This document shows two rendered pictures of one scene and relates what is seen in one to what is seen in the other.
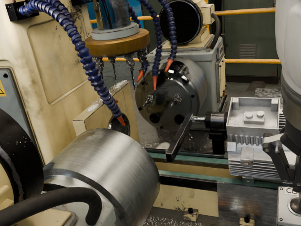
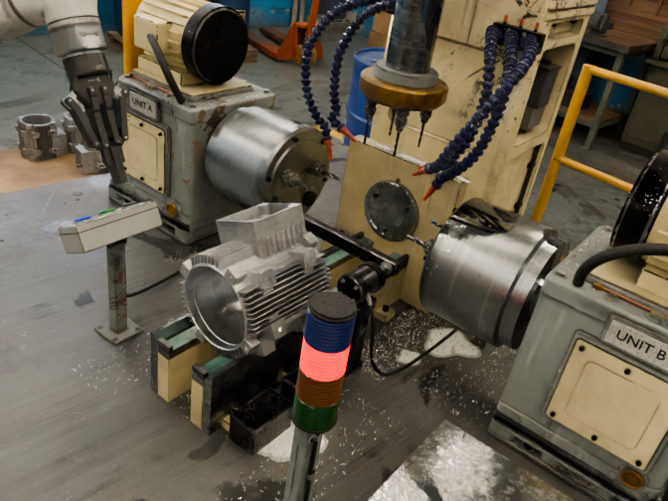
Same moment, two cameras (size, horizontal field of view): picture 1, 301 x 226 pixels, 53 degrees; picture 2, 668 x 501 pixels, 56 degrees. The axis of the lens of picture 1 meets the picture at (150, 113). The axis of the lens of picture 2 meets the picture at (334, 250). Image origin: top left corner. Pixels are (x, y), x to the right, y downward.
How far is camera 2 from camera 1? 1.56 m
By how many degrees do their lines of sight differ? 86
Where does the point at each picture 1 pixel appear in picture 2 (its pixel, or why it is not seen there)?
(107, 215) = (184, 109)
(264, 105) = (269, 229)
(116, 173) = (238, 132)
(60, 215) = (193, 93)
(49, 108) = (386, 120)
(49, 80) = not seen: hidden behind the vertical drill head
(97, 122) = (367, 160)
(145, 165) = (253, 160)
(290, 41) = not seen: outside the picture
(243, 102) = (289, 217)
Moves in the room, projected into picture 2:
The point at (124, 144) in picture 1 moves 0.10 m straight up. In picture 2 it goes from (269, 137) to (274, 92)
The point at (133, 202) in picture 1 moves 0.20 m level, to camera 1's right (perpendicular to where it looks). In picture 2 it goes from (221, 155) to (182, 188)
